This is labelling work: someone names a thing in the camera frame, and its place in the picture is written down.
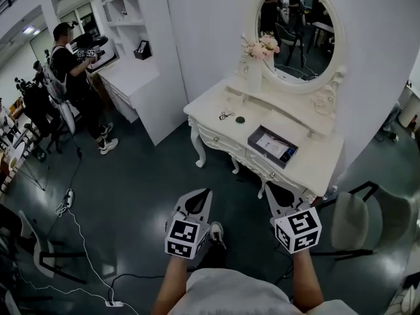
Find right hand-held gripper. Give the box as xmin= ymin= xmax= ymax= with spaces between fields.
xmin=264 ymin=181 xmax=322 ymax=254

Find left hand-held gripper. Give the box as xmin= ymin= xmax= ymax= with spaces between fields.
xmin=164 ymin=188 xmax=213 ymax=260

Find person's right forearm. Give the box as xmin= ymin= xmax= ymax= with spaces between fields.
xmin=290 ymin=250 xmax=325 ymax=310

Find person's left forearm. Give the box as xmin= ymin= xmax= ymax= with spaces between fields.
xmin=151 ymin=254 xmax=192 ymax=315

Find white dressing table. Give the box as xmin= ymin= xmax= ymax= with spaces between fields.
xmin=182 ymin=75 xmax=345 ymax=198

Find person's left white shoe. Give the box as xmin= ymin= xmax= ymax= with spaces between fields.
xmin=209 ymin=220 xmax=227 ymax=249

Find person's black trousers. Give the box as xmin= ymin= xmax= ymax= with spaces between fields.
xmin=196 ymin=243 xmax=228 ymax=270

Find white carved dressing table base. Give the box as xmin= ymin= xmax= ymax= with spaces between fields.
xmin=187 ymin=115 xmax=324 ymax=206

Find person's grey shirt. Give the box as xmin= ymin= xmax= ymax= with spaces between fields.
xmin=167 ymin=267 xmax=359 ymax=315

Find small white vanity drawer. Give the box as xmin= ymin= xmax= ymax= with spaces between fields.
xmin=225 ymin=87 xmax=247 ymax=104

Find white cabinet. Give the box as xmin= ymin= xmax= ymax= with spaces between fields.
xmin=97 ymin=56 xmax=161 ymax=124

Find black file holder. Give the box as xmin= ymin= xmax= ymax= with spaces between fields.
xmin=133 ymin=39 xmax=153 ymax=61

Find white oval framed mirror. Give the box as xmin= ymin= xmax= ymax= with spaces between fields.
xmin=238 ymin=0 xmax=348 ymax=116

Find black tripod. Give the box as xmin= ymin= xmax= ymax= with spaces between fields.
xmin=15 ymin=155 xmax=51 ymax=193

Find white bookshelf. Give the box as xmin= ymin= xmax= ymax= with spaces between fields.
xmin=88 ymin=0 xmax=148 ymax=58

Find grey chair black frame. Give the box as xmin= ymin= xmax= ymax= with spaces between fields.
xmin=329 ymin=180 xmax=413 ymax=264
xmin=18 ymin=209 xmax=88 ymax=285

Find white cable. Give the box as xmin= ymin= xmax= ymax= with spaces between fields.
xmin=54 ymin=205 xmax=114 ymax=305

